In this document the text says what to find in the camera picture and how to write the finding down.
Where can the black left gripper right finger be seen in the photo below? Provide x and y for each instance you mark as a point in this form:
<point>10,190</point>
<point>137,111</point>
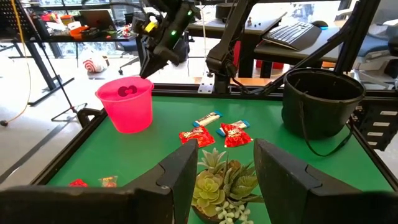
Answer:
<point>311,205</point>

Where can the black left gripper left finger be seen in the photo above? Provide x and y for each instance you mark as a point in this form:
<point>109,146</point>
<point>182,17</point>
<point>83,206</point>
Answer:
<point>93,205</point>

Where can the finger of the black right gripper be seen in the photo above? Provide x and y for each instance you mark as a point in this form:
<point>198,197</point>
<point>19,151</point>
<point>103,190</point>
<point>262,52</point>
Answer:
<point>161,63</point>
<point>148,67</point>

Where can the white blue Hershey's bar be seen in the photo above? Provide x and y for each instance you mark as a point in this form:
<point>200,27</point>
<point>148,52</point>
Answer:
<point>241,124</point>
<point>206,119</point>

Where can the red Skittles candy pack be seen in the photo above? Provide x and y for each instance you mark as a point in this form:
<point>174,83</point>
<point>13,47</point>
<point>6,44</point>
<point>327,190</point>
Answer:
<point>78,183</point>
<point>234,137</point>
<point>197,137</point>

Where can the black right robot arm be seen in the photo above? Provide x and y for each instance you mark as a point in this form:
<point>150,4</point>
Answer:
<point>222,62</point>

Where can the clear wrapped orange candy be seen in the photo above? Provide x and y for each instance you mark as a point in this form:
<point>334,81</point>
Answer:
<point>109,182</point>

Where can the black backpack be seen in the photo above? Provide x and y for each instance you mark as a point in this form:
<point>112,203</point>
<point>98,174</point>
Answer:
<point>183,49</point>

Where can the grey mesh office chair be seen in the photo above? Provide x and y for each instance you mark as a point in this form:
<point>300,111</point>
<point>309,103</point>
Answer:
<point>127,45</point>

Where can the pile of wrapped candies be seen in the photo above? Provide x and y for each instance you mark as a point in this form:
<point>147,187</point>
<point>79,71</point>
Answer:
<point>126,31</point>

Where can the pink plastic bucket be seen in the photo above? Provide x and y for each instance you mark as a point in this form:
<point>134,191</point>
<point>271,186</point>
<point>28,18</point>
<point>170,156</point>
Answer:
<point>130,115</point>

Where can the white bag red rings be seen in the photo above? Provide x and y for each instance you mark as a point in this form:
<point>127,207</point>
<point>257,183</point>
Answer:
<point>93,63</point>

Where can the black cylinder speaker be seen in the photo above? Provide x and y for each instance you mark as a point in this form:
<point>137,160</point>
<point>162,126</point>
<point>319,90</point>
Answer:
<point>222,11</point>

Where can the dark open laptop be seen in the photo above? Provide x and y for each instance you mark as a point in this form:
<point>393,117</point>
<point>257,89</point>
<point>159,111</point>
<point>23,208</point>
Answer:
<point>96,20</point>

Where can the orange bowl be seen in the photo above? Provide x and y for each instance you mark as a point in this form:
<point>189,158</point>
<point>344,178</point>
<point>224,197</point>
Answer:
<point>77,32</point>

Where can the green table mat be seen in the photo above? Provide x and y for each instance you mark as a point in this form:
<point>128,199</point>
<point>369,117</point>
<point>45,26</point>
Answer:
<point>155,149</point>

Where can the black tripod stand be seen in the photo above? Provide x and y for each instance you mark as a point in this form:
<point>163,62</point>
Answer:
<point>74,109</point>

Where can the black labelled drawer rack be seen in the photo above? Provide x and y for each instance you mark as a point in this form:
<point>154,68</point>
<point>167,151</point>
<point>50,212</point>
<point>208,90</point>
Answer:
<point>373,140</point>

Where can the black plastic bucket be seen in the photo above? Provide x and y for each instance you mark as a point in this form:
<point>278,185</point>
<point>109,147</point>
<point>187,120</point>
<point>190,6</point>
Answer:
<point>317,112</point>

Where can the yellow red container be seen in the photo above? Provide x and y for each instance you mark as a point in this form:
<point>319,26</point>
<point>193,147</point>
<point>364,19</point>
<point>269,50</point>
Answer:
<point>66,20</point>

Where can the grey top desk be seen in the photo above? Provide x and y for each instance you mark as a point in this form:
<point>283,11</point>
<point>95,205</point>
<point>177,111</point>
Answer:
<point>264,26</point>

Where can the potted artificial succulent plant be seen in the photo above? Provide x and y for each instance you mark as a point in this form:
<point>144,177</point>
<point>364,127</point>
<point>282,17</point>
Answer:
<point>214,189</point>

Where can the black standing desk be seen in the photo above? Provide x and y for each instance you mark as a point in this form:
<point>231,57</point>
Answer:
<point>43,68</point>

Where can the red cabinet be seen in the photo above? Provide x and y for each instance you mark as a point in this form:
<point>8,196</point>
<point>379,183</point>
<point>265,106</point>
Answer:
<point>276,65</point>

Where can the grey keyboard tray desk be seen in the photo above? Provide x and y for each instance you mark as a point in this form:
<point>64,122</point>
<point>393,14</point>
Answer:
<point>280,51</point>

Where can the black pegboard panel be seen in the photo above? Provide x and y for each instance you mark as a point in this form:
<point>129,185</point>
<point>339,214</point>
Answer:
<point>12,18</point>

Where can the black computer mouse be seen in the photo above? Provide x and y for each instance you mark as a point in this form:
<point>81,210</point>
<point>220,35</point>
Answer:
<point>319,24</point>

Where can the blue padded office chair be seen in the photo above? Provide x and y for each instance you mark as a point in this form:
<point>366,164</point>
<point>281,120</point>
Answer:
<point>373,45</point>

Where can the black table edge bracket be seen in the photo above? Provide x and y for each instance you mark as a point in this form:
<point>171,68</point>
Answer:
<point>82,116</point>

